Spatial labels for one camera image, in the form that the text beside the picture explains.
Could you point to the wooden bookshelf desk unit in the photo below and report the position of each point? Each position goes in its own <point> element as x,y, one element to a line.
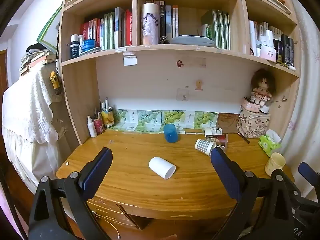
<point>140,185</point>

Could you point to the green framed picture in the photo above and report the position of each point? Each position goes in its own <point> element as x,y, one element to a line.
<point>48,28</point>

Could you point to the printed fabric storage bag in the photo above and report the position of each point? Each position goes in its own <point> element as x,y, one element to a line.
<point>253,125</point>

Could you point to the blue plastic cup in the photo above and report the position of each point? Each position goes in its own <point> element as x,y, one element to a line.
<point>170,133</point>

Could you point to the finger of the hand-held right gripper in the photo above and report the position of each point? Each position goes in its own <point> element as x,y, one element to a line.
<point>310,172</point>

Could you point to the blue jar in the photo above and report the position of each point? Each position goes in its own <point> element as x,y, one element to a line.
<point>89,45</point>

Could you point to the brown pen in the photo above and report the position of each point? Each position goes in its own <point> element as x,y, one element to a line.
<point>243,137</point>

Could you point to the row of red green books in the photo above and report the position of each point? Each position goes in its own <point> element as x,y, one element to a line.
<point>110,30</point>

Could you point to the white lace cloth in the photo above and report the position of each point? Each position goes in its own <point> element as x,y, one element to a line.
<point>27,115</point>

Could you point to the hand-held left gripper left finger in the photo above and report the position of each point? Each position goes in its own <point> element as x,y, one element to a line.
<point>96,173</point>

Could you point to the white printed paper cup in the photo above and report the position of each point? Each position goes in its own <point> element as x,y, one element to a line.
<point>213,130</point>

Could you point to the brown-haired rag doll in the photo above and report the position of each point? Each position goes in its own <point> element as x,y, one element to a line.
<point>262,87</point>

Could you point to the cream mug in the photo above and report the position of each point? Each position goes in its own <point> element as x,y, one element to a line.
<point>274,164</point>

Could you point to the checkered paper cup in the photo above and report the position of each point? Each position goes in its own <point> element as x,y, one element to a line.
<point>205,146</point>

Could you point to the red cylindrical container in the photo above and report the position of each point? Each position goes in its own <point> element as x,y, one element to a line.
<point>99,126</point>

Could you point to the red wall sticker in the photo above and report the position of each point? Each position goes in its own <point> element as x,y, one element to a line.
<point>180,63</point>

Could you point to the plain white cup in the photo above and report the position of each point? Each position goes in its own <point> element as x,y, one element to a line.
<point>162,168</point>

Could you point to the white spray bottle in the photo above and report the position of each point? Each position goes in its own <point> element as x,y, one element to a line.
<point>91,128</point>

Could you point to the brown wooden board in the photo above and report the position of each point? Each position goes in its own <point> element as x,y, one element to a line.
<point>228,123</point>

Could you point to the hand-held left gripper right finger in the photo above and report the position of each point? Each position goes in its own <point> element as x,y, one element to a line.
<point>226,176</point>

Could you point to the white pink cosmetic bottle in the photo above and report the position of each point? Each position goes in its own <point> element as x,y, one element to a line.
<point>268,50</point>

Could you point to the floral white scroll tube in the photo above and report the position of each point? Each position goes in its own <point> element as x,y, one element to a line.
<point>150,23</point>

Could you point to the floral curtain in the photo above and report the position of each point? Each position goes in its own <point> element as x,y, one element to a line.
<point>306,80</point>

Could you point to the grey pouch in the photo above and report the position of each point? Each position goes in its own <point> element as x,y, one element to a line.
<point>192,40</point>

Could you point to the wooden drawer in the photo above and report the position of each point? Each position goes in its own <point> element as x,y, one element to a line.
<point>113,212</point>

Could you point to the row of dark spine books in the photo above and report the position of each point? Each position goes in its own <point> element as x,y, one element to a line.
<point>168,21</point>

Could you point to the yellow hanging toy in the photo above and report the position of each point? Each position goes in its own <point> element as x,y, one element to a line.
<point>54,81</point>

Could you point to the dark bottle white cap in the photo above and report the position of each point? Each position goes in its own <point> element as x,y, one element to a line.
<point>74,47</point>

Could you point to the green grape leaflet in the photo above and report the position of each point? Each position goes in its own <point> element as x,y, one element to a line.
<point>126,120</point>
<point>204,119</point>
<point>148,121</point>
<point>173,118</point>

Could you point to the row of white black boxes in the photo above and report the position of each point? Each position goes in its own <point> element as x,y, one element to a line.
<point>272,42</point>

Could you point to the white paper label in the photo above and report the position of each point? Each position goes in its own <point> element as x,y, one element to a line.
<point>130,60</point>

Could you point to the wooden wall clip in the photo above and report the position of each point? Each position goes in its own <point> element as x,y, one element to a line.
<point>199,85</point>

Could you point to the pink spotted box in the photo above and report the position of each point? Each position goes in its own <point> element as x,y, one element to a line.
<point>251,104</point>

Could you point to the yellow pen holder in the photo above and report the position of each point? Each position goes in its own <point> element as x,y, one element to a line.
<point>108,118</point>

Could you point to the green tissue pack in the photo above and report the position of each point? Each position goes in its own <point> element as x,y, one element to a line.
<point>269,143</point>

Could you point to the pile of old books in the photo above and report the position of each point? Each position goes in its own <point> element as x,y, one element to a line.
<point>33,60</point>

